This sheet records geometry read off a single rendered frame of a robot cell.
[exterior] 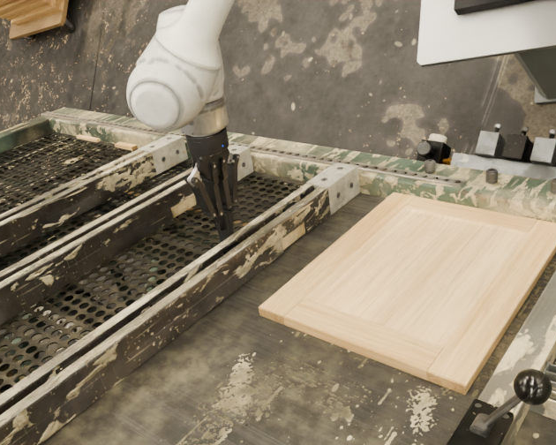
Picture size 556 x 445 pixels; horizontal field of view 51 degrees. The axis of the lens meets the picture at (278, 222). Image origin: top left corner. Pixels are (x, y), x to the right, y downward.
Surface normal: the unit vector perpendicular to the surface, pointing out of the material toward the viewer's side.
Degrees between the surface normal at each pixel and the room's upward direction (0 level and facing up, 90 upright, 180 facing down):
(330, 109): 0
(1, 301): 90
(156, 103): 50
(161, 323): 90
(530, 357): 54
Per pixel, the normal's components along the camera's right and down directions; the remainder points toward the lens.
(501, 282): -0.14, -0.87
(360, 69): -0.58, -0.15
